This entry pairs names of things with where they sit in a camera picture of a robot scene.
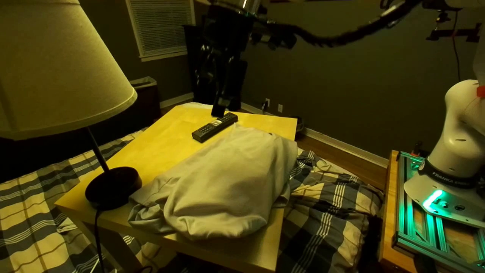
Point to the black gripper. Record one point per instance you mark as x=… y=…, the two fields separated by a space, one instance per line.
x=221 y=55

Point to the white cloth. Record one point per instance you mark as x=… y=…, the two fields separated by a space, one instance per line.
x=223 y=191

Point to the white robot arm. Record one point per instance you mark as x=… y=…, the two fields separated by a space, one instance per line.
x=445 y=184

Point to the black remote control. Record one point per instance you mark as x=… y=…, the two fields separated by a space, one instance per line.
x=210 y=129

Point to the white framed window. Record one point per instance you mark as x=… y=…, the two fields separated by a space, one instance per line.
x=157 y=26

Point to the light wooden side table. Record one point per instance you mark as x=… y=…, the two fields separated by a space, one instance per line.
x=159 y=147

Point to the plaid checkered blanket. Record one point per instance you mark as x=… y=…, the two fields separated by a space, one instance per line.
x=329 y=217

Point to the table lamp with white shade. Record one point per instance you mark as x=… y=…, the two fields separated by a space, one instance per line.
x=56 y=74

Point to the wooden base board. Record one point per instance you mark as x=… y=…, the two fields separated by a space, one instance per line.
x=389 y=256

